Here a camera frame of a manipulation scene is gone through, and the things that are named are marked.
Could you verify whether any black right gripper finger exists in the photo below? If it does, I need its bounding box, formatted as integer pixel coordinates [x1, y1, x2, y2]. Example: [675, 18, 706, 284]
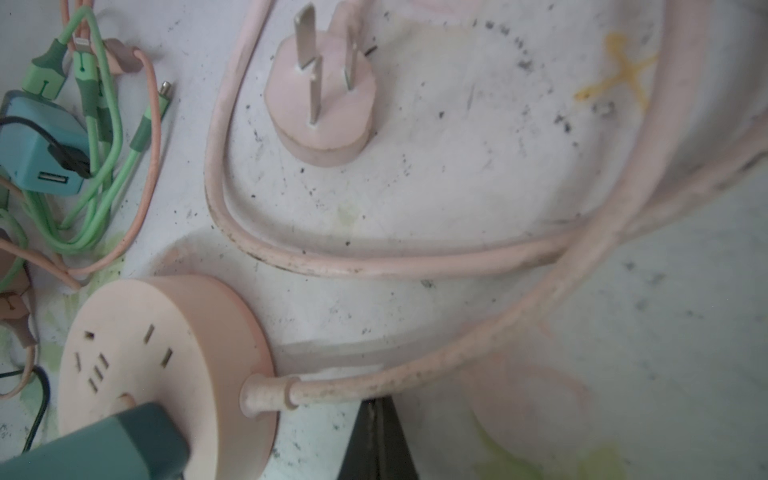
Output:
[337, 396, 419, 480]

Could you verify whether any teal usb charger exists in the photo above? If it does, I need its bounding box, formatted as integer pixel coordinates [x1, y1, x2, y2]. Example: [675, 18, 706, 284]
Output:
[1, 90, 91, 196]
[1, 403, 190, 480]

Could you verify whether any green USB cable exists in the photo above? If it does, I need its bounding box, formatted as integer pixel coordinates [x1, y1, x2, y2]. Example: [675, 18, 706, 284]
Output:
[0, 5, 174, 289]

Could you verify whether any pink three-pin plug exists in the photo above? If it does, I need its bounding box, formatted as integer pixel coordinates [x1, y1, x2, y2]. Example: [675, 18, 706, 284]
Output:
[264, 1, 377, 168]

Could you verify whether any pink round power socket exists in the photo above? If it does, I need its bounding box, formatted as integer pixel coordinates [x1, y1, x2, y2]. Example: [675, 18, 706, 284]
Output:
[57, 275, 277, 479]

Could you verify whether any pink round socket cable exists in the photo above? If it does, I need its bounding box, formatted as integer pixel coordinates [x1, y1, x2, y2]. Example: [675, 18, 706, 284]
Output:
[203, 0, 768, 418]

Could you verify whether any pink multi-head USB cable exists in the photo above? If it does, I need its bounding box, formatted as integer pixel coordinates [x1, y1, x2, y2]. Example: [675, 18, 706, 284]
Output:
[0, 0, 164, 402]

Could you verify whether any black thin cable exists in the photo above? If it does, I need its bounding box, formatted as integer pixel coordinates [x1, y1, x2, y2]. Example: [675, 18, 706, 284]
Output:
[0, 115, 92, 454]

